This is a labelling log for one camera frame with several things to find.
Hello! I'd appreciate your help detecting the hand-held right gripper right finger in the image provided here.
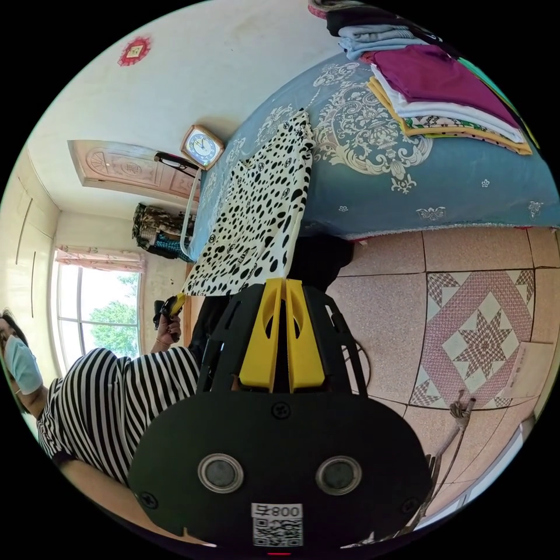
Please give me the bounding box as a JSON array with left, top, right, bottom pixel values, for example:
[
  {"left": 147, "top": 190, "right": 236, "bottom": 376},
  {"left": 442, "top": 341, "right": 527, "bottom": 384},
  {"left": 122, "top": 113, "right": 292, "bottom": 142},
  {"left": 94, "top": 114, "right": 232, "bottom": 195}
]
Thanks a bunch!
[{"left": 285, "top": 278, "right": 326, "bottom": 394}]

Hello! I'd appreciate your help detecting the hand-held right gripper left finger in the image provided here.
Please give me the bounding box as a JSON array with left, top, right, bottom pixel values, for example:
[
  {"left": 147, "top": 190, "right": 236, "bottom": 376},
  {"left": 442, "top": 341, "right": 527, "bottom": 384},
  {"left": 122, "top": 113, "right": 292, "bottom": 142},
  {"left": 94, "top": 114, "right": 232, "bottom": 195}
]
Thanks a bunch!
[{"left": 238, "top": 278, "right": 285, "bottom": 391}]

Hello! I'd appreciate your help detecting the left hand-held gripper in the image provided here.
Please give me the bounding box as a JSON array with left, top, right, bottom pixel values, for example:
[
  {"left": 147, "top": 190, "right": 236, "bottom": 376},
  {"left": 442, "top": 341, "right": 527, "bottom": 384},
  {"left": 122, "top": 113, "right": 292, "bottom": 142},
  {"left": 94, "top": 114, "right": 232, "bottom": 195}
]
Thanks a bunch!
[{"left": 153, "top": 293, "right": 187, "bottom": 344}]

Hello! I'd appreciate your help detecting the white polka-dot short sleeve shirt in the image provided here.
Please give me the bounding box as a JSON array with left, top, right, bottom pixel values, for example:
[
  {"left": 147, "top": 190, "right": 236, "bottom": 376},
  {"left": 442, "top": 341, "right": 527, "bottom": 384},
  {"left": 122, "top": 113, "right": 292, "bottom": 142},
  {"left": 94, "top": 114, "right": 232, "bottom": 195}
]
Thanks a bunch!
[{"left": 180, "top": 109, "right": 316, "bottom": 298}]

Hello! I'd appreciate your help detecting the person's right forearm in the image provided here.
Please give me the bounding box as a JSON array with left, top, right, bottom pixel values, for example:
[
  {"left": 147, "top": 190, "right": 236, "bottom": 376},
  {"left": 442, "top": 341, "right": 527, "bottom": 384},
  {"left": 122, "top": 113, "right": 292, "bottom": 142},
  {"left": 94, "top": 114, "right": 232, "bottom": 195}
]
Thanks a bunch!
[{"left": 59, "top": 457, "right": 219, "bottom": 548}]

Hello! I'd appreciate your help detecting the person's left hand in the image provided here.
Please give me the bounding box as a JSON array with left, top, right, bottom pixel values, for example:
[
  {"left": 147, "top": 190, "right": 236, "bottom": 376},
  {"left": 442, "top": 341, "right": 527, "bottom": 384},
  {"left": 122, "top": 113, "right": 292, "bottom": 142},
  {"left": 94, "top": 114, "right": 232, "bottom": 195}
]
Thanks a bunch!
[{"left": 150, "top": 313, "right": 183, "bottom": 347}]

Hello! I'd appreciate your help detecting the rack of hanging clothes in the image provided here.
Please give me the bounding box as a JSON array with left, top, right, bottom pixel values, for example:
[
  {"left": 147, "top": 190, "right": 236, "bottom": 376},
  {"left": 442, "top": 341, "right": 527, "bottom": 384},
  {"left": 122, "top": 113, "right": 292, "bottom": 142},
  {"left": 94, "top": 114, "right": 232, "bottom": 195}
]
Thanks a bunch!
[{"left": 132, "top": 202, "right": 193, "bottom": 260}]

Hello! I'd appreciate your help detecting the window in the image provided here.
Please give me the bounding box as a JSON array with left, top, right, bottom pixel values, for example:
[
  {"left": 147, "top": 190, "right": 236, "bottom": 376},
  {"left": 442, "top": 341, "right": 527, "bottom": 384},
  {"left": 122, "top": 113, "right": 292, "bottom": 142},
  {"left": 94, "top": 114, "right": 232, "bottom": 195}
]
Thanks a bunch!
[{"left": 54, "top": 262, "right": 143, "bottom": 373}]

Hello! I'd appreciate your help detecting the pink curtain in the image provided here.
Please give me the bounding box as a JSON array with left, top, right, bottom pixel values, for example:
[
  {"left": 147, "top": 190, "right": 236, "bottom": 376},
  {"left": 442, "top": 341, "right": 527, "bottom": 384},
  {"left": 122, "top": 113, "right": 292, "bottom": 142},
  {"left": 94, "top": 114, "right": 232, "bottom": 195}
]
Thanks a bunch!
[{"left": 54, "top": 246, "right": 148, "bottom": 274}]

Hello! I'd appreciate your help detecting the person's body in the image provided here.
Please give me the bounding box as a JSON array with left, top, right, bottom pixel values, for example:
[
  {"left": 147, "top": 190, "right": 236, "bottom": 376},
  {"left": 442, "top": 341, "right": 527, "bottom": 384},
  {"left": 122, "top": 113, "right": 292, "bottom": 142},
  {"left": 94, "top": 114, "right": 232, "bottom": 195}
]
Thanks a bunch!
[{"left": 0, "top": 308, "right": 202, "bottom": 487}]

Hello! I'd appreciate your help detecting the carved wooden door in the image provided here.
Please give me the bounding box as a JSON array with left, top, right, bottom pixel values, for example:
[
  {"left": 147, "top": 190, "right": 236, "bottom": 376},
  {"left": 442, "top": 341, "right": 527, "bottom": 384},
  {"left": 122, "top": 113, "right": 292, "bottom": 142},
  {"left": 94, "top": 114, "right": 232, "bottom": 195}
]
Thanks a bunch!
[{"left": 68, "top": 139, "right": 202, "bottom": 203}]

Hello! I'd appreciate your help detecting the bed with blue patterned sheet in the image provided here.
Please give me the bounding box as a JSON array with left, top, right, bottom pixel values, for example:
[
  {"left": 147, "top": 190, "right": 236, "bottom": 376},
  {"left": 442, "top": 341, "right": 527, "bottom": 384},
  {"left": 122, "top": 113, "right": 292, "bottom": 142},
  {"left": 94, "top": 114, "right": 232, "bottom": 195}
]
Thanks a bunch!
[{"left": 181, "top": 54, "right": 560, "bottom": 263}]

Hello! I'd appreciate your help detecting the pile of clothes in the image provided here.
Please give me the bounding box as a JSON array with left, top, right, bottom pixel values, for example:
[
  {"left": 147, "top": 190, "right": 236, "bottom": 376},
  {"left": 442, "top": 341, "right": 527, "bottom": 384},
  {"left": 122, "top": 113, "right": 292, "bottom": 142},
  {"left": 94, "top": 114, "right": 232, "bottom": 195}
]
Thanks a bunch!
[{"left": 308, "top": 0, "right": 541, "bottom": 156}]

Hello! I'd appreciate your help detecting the square wall clock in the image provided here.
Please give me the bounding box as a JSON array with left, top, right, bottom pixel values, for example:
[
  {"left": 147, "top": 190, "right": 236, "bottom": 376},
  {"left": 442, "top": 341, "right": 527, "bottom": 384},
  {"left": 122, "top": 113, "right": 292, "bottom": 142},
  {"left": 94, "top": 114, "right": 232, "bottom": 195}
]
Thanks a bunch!
[{"left": 180, "top": 124, "right": 225, "bottom": 172}]

